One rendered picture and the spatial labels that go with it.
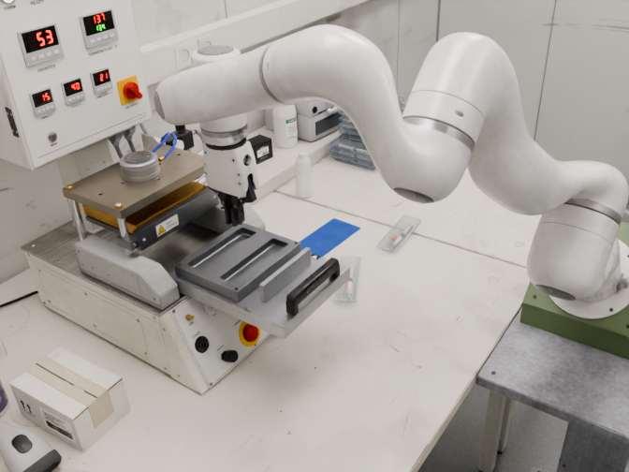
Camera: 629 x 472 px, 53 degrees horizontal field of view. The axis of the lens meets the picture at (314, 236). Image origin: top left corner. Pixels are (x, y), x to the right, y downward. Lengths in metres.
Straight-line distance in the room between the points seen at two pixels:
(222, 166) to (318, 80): 0.43
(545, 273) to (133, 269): 0.76
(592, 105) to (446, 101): 2.73
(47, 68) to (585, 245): 1.04
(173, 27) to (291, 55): 1.28
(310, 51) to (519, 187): 0.35
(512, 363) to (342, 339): 0.37
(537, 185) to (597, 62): 2.52
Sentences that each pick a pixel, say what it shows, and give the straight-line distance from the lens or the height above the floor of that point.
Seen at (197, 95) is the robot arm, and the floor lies 1.38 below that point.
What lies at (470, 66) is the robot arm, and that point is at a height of 1.46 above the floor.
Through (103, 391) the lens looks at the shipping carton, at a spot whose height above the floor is 0.84.
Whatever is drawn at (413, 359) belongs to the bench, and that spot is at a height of 0.75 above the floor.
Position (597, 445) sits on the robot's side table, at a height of 0.48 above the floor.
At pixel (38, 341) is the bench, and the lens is 1.60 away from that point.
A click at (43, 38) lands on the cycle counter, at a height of 1.39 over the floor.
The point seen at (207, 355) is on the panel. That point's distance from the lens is 1.35.
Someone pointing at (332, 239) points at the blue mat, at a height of 0.75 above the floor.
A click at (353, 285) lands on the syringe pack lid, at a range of 1.56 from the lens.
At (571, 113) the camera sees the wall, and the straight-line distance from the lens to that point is 3.54.
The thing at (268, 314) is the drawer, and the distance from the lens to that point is 1.17.
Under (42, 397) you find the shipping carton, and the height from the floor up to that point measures 0.84.
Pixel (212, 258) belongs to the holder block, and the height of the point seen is 0.98.
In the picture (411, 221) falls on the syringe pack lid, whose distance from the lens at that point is 1.82.
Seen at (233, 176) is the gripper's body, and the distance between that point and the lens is 1.17.
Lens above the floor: 1.70
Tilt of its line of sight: 32 degrees down
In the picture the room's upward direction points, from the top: 3 degrees counter-clockwise
